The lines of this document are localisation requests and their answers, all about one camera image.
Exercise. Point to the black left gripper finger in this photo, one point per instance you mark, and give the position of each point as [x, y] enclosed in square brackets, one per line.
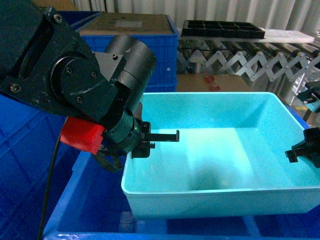
[147, 145]
[162, 137]

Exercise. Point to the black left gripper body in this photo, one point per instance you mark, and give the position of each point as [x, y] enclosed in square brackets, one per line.
[126, 136]

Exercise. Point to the large blue plastic crate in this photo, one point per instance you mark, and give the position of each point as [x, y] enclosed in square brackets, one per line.
[93, 206]

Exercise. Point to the brown cardboard box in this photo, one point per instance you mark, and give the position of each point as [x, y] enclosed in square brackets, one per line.
[201, 82]

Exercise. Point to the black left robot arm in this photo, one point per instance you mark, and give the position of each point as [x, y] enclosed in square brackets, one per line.
[44, 63]

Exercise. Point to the red 3d-printed camera mount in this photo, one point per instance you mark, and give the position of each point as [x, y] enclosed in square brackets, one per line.
[82, 135]

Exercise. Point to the expandable roller conveyor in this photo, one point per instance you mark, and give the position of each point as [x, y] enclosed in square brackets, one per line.
[279, 68]

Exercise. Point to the black compartment tray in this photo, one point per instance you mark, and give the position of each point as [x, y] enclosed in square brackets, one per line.
[221, 29]

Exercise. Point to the light turquoise plastic bin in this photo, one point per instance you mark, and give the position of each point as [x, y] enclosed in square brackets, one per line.
[230, 159]

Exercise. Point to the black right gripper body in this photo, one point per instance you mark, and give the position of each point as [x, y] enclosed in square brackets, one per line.
[312, 145]

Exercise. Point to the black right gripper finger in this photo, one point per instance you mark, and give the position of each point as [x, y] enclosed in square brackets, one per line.
[297, 151]

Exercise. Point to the stacked blue crates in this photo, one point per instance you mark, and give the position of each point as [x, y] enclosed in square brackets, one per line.
[143, 63]

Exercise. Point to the brown cardboard sheet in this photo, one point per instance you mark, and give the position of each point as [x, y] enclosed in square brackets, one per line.
[127, 24]

